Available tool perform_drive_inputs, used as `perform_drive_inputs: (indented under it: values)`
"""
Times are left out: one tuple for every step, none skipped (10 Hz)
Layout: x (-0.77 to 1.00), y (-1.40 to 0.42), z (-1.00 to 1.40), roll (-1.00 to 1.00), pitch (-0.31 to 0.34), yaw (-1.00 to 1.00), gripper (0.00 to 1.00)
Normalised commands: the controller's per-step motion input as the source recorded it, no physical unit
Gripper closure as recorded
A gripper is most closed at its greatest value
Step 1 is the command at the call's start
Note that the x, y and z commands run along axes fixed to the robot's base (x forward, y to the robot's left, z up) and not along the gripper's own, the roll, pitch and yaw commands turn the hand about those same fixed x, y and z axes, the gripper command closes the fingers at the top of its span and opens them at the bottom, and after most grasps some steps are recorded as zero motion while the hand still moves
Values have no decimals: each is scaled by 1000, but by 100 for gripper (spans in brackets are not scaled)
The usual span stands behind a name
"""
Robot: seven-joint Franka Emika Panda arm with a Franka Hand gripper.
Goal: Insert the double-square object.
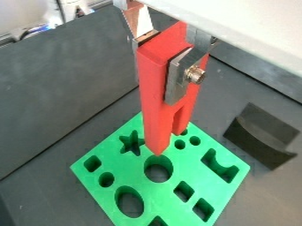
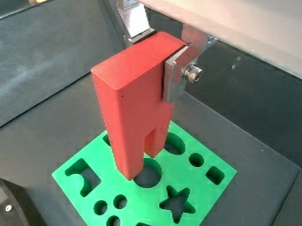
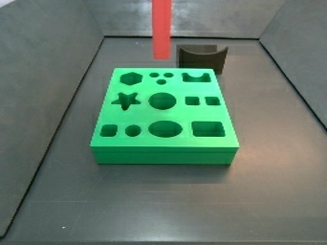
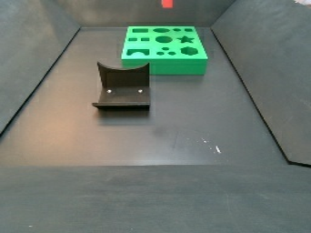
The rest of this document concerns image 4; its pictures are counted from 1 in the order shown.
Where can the green shape sorter board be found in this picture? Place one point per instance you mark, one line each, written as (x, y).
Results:
(170, 48)

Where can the black curved holder stand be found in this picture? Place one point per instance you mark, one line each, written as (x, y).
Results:
(125, 87)

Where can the red double-square peg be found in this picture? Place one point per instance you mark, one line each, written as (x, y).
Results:
(167, 3)

